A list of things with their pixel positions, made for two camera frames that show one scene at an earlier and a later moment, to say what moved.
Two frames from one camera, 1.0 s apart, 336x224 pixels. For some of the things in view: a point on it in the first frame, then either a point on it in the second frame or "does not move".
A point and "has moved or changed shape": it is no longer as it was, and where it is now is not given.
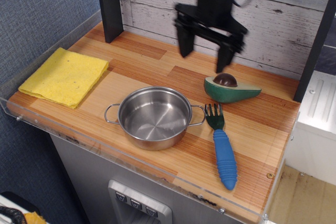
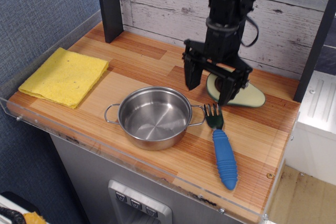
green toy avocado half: (223, 87) has moved or changed shape
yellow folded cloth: (66, 78) does not move
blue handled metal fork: (227, 160) does not move
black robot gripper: (213, 16) → (220, 51)
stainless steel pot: (155, 118) does not move
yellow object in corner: (33, 218) does not move
